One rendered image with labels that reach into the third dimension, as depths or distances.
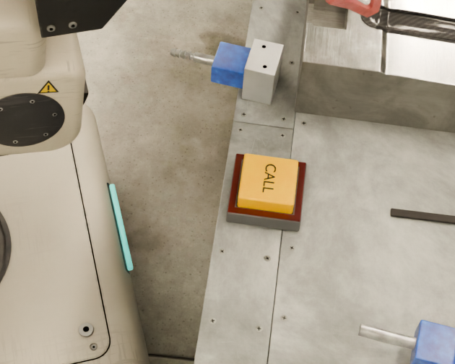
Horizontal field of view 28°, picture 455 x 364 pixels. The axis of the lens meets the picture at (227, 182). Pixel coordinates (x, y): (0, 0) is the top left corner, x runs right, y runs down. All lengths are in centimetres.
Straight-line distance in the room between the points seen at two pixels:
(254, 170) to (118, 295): 61
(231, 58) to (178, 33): 119
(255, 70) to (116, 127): 105
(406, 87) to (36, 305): 76
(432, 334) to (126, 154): 123
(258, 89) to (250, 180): 14
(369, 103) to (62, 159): 77
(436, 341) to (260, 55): 39
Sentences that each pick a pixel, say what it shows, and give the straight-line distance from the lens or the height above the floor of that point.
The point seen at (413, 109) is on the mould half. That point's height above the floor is 83.
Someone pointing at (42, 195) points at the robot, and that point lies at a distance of 164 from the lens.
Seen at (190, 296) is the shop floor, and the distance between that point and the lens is 184.
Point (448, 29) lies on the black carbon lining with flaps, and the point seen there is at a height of 88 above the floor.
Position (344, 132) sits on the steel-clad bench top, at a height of 80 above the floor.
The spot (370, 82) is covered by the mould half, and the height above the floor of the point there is 87.
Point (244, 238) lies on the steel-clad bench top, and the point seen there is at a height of 80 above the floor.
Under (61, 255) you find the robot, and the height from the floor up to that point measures 28.
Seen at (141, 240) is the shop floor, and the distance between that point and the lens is 190.
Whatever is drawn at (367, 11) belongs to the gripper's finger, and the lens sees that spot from 92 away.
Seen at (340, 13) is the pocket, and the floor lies 86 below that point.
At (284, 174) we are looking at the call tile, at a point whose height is 84.
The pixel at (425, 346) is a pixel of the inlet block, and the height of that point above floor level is 84.
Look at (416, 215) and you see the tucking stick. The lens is 102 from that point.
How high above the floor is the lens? 164
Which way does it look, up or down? 56 degrees down
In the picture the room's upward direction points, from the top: 5 degrees clockwise
